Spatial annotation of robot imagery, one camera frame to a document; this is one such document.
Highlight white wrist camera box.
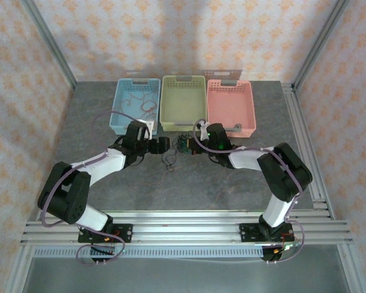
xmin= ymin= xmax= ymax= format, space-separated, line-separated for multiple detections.
xmin=195 ymin=120 xmax=210 ymax=142
xmin=139 ymin=120 xmax=157 ymax=135

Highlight thin orange cable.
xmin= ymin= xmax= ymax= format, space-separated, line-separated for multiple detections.
xmin=118 ymin=93 xmax=140 ymax=112

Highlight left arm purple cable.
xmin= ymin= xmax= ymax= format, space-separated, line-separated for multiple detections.
xmin=40 ymin=111 xmax=150 ymax=267

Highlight green plastic basket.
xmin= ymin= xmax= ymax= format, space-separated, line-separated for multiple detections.
xmin=159 ymin=74 xmax=209 ymax=132

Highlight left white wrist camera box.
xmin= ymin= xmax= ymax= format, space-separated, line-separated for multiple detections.
xmin=139 ymin=120 xmax=157 ymax=135

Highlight aluminium mounting rail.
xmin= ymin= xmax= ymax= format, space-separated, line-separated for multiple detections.
xmin=20 ymin=209 xmax=354 ymax=245

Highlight base power wires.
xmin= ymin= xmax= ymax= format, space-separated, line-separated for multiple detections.
xmin=273 ymin=232 xmax=300 ymax=255
xmin=102 ymin=232 xmax=123 ymax=245

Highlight aluminium frame leg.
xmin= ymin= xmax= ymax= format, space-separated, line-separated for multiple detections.
xmin=4 ymin=244 xmax=34 ymax=293
xmin=335 ymin=244 xmax=366 ymax=293

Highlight blue plastic basket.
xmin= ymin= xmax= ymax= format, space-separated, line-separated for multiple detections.
xmin=109 ymin=78 xmax=161 ymax=136

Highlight left base power wires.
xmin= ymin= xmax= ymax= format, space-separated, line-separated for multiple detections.
xmin=102 ymin=232 xmax=123 ymax=245

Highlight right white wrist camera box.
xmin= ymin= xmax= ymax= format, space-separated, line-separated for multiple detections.
xmin=195 ymin=120 xmax=210 ymax=142

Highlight right base power wires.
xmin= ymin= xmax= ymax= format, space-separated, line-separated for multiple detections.
xmin=273 ymin=232 xmax=300 ymax=255

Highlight aluminium frame post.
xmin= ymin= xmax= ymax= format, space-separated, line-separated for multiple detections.
xmin=20 ymin=0 xmax=77 ymax=90
xmin=291 ymin=0 xmax=353 ymax=92

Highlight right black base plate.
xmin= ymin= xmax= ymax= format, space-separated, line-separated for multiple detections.
xmin=238 ymin=222 xmax=294 ymax=244

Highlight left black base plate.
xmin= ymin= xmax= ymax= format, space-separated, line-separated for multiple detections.
xmin=77 ymin=223 xmax=134 ymax=244

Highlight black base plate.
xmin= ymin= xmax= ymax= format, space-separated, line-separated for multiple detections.
xmin=77 ymin=223 xmax=134 ymax=244
xmin=238 ymin=222 xmax=294 ymax=244

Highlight slotted grey cable duct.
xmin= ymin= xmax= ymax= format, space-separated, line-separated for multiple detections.
xmin=33 ymin=246 xmax=265 ymax=259

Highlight aluminium side rail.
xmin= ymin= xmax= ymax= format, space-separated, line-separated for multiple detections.
xmin=281 ymin=81 xmax=336 ymax=221

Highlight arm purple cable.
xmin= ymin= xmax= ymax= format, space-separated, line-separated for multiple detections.
xmin=40 ymin=111 xmax=150 ymax=267
xmin=193 ymin=121 xmax=305 ymax=265

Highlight pink plastic basket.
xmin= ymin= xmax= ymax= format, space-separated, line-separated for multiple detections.
xmin=206 ymin=79 xmax=257 ymax=139

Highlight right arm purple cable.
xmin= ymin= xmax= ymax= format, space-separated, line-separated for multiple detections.
xmin=193 ymin=121 xmax=305 ymax=265

